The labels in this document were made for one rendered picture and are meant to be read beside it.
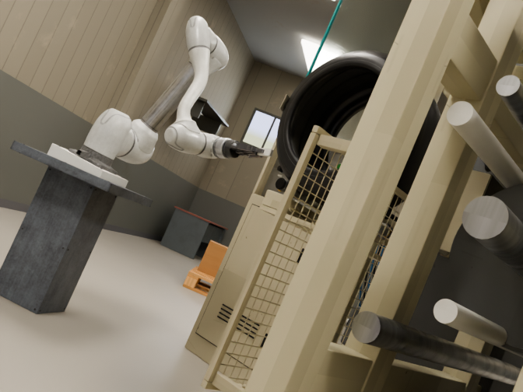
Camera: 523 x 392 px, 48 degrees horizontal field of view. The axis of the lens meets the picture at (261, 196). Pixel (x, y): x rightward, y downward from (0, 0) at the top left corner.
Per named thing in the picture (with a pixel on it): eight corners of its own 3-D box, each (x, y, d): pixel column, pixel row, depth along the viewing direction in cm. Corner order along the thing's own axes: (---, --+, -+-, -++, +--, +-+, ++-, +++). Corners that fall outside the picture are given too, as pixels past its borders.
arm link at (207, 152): (226, 162, 257) (205, 156, 247) (201, 159, 267) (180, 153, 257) (230, 138, 257) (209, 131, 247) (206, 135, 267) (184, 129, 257)
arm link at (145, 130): (100, 144, 286) (125, 156, 306) (119, 163, 280) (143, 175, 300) (201, 22, 281) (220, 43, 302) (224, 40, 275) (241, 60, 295)
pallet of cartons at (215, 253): (299, 326, 634) (316, 285, 637) (310, 342, 544) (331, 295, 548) (187, 278, 629) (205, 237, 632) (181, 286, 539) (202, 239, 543)
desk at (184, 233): (213, 263, 1009) (228, 229, 1013) (194, 260, 892) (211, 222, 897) (180, 248, 1022) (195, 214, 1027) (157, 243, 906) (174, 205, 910)
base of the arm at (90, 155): (61, 148, 263) (67, 137, 263) (89, 159, 284) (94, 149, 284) (91, 164, 257) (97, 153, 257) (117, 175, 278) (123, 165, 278)
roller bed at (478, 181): (440, 255, 220) (470, 183, 222) (477, 268, 210) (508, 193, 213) (419, 241, 206) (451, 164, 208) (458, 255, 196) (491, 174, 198)
